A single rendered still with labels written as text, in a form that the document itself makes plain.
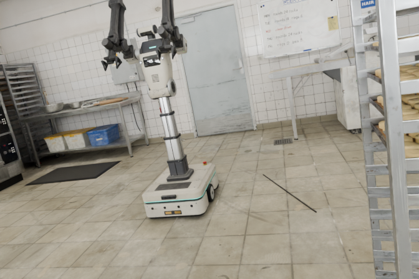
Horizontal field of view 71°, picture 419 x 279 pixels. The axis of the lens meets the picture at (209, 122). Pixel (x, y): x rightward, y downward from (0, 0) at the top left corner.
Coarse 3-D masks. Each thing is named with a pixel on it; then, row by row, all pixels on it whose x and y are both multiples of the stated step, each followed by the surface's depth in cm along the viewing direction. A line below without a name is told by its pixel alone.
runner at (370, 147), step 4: (364, 144) 110; (368, 144) 109; (372, 144) 109; (376, 144) 108; (380, 144) 108; (364, 148) 110; (368, 148) 110; (372, 148) 109; (376, 148) 109; (380, 148) 108; (384, 148) 108; (368, 152) 108; (372, 152) 107
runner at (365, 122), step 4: (364, 120) 108; (368, 120) 107; (372, 120) 107; (376, 120) 107; (380, 120) 106; (384, 120) 106; (364, 124) 108; (368, 124) 108; (376, 124) 107; (364, 128) 106
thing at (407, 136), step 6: (378, 126) 104; (384, 126) 96; (408, 138) 82; (414, 138) 87; (408, 144) 78; (414, 144) 77; (408, 150) 74; (414, 150) 73; (408, 156) 72; (414, 156) 71
